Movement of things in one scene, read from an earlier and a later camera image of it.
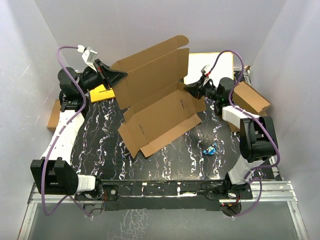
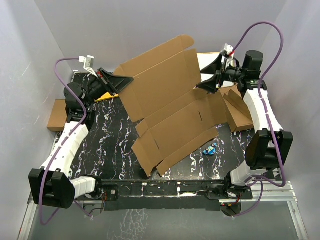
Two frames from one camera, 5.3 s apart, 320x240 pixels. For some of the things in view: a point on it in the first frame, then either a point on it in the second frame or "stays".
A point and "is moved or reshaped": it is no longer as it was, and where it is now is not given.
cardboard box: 55,116 stays
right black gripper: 195,89 → 216,67
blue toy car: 211,150 stays
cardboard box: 157,108 is moved or reshaped
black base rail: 198,195 stays
